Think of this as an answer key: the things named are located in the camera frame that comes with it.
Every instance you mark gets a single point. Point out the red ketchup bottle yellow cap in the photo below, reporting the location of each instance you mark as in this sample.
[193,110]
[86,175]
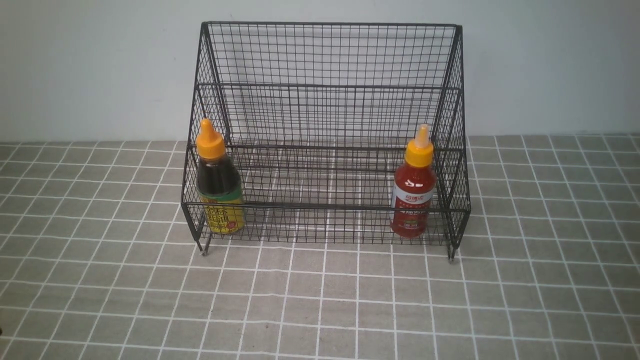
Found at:
[414,185]

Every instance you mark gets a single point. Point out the dark soy sauce bottle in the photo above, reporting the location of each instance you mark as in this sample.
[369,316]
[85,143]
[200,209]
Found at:
[218,182]

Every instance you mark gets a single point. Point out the grey checkered tablecloth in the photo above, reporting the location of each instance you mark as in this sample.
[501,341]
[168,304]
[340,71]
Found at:
[98,263]

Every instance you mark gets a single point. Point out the black wire mesh shelf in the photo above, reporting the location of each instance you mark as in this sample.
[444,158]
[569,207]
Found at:
[316,118]

